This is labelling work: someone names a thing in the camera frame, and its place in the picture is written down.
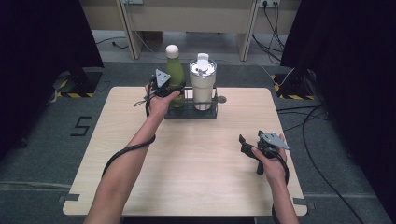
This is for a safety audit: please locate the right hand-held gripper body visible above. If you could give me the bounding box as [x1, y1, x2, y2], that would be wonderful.
[255, 130, 290, 176]

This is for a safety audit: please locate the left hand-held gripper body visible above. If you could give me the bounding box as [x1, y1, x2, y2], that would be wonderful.
[150, 68, 182, 98]

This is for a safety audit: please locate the green bottle with white cap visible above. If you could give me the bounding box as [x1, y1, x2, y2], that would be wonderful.
[164, 44, 187, 108]

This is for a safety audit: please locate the white tumbler with clear lid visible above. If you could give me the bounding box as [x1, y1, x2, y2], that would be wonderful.
[189, 52, 218, 112]

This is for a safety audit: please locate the dark wire basket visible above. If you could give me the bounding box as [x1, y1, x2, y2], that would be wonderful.
[163, 87, 219, 120]

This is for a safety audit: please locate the person's left hand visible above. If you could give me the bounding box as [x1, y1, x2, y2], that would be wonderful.
[145, 83, 181, 119]

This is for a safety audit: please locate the person's right hand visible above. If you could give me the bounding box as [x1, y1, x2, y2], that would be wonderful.
[250, 133, 288, 185]

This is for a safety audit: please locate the stand base with hazard stripes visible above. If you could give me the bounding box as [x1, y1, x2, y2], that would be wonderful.
[270, 68, 316, 101]
[53, 67, 105, 99]

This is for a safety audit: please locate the grey tape strip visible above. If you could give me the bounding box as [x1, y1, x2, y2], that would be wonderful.
[57, 192, 81, 203]
[292, 197, 317, 211]

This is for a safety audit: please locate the beige background desk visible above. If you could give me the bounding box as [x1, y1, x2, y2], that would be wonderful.
[78, 0, 302, 63]

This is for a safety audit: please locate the black curtain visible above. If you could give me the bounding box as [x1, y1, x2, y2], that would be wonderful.
[279, 0, 396, 223]
[0, 0, 105, 162]

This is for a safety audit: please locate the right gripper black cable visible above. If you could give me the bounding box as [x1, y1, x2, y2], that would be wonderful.
[271, 155, 291, 224]

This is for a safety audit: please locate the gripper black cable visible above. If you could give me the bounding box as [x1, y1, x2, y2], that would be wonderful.
[101, 78, 157, 179]
[271, 155, 291, 224]

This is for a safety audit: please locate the long black floor cable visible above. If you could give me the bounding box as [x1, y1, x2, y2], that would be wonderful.
[301, 105, 366, 224]

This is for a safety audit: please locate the short black floor cable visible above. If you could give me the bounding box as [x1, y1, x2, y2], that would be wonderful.
[93, 35, 129, 50]

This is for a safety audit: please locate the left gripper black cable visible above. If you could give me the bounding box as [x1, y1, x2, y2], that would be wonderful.
[101, 78, 157, 179]

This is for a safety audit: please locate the bundle of black wall cables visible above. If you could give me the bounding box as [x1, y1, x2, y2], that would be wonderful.
[251, 1, 287, 65]

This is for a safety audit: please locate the white wall socket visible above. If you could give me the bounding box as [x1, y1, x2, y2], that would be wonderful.
[258, 0, 282, 8]

